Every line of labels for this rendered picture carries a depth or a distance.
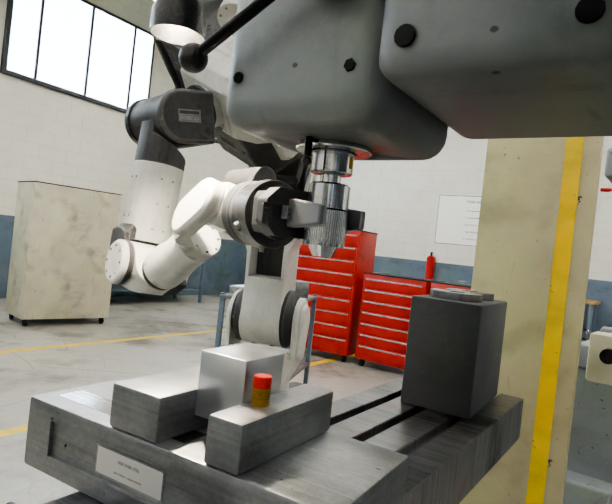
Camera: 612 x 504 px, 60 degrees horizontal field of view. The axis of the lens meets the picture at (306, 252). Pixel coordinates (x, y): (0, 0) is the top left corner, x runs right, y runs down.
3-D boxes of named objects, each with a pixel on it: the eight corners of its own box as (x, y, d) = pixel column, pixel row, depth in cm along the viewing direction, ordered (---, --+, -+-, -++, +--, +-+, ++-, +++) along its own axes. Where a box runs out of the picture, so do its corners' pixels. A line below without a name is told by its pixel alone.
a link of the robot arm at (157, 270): (170, 258, 80) (113, 306, 92) (226, 269, 87) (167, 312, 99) (165, 199, 84) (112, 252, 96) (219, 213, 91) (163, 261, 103)
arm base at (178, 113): (138, 164, 105) (115, 107, 102) (191, 143, 113) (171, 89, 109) (176, 159, 94) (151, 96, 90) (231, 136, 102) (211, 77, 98)
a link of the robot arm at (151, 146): (120, 162, 101) (133, 92, 102) (162, 174, 107) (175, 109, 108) (147, 158, 92) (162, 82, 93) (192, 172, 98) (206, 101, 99)
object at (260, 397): (246, 404, 45) (250, 374, 45) (257, 400, 47) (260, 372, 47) (262, 408, 45) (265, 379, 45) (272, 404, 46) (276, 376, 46)
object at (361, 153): (280, 144, 58) (280, 137, 58) (321, 160, 65) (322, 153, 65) (348, 143, 53) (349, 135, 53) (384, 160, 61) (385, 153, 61)
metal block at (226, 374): (194, 415, 48) (201, 349, 48) (235, 402, 54) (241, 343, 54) (239, 430, 46) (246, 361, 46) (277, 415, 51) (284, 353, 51)
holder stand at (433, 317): (399, 402, 92) (411, 287, 92) (437, 382, 111) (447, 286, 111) (469, 420, 86) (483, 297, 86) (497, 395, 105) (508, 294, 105)
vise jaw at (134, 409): (107, 426, 48) (112, 381, 48) (216, 395, 61) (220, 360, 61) (155, 445, 45) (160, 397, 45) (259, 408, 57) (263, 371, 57)
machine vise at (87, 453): (21, 463, 54) (33, 355, 54) (137, 428, 67) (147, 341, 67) (324, 619, 36) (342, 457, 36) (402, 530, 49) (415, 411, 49)
